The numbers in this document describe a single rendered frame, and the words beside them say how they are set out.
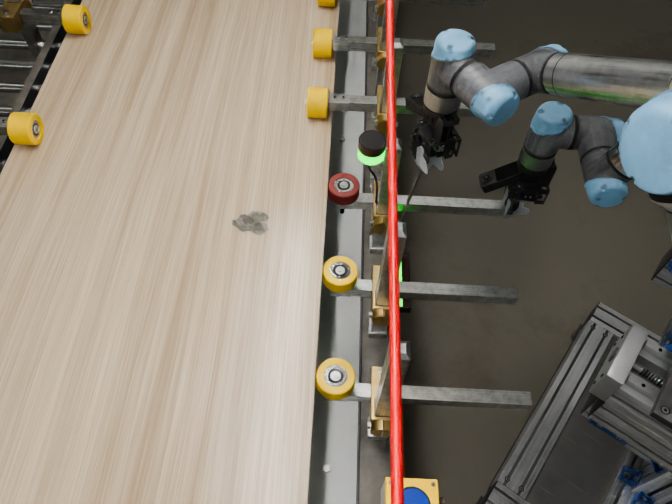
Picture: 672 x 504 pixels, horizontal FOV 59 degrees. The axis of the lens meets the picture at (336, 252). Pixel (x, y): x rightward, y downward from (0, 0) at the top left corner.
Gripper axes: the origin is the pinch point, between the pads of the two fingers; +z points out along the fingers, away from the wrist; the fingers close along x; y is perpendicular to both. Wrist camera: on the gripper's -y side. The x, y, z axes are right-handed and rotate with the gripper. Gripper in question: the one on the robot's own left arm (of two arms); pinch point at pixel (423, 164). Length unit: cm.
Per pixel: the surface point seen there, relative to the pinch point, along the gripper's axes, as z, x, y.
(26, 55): 27, -95, -107
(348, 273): 10.7, -23.6, 17.0
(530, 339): 101, 56, 11
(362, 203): 15.1, -12.3, -4.7
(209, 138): 10, -45, -33
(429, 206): 15.0, 3.6, 1.2
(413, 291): 16.5, -9.4, 22.6
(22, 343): 11, -93, 13
